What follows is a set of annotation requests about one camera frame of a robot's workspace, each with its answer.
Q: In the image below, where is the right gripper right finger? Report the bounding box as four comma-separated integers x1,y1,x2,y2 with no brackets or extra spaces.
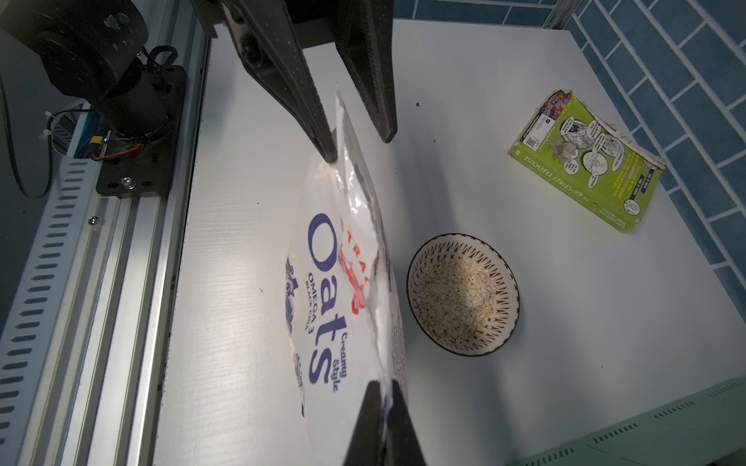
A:
386,381,427,466

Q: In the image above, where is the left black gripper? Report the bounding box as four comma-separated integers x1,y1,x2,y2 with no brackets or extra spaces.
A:
192,0,397,163

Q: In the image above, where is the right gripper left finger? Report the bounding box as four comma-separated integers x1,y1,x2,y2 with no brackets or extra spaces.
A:
343,381,385,466

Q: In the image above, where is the oats bag clear purple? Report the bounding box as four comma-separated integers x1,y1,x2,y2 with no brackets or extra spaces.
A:
286,95,405,465

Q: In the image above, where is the patterned red white bowl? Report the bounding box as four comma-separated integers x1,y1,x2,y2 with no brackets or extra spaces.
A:
406,233,521,357

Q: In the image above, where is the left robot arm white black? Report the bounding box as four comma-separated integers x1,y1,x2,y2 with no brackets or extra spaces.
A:
1,1,397,162

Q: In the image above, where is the mint green file organizer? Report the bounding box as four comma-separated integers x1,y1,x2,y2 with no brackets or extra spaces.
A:
515,377,745,465

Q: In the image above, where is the green comic paperback book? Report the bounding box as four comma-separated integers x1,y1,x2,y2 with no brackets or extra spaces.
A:
508,89,668,233

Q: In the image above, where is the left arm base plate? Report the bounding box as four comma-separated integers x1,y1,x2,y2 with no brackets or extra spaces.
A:
94,60,187,198

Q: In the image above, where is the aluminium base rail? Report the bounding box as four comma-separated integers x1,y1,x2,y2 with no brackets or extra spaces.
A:
56,19,210,465

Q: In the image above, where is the white slotted cable duct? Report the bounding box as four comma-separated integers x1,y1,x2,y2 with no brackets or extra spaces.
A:
0,110,97,466

